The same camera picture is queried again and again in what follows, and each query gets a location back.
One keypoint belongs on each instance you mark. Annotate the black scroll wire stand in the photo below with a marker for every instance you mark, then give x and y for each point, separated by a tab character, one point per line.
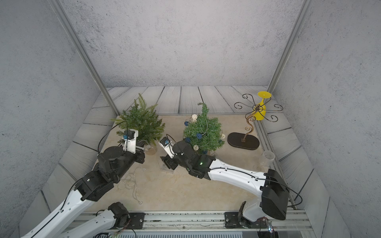
248	141

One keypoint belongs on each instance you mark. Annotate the clear plastic wine glass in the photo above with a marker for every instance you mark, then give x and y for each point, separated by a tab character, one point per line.
266	160

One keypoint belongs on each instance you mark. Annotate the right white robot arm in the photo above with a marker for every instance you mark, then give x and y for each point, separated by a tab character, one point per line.
270	189

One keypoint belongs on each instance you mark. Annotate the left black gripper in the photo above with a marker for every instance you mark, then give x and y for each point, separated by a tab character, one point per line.
139	154

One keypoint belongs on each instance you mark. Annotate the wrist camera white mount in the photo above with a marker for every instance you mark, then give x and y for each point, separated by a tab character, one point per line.
167	146
130	138

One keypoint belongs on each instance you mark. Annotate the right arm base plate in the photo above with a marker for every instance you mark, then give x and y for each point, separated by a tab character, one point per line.
235	220

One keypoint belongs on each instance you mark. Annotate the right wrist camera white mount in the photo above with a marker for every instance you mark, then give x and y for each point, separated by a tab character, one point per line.
167	146

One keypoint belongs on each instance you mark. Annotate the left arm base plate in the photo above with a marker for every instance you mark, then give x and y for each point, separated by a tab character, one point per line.
134	220

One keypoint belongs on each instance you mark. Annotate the aluminium front rail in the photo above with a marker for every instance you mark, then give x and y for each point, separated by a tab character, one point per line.
207	224

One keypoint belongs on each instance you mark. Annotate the clear battery box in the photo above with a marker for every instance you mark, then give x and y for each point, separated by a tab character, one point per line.
164	168

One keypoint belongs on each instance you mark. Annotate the fern tree wooden base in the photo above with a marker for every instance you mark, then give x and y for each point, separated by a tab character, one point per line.
144	119

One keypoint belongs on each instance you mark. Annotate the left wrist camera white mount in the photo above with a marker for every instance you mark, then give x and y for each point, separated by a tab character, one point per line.
130	138

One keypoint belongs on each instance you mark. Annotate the small christmas tree wooden base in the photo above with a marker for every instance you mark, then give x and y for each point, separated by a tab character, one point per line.
205	131

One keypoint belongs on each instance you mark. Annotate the beige table mat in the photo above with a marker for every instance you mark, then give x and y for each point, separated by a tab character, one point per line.
146	188

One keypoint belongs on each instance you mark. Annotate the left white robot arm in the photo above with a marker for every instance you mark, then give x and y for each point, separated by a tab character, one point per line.
83	194

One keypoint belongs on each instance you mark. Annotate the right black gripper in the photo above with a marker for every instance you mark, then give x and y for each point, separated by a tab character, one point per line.
169	161

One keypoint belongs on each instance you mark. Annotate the yellow plastic goblet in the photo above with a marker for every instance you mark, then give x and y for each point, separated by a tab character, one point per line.
259	111

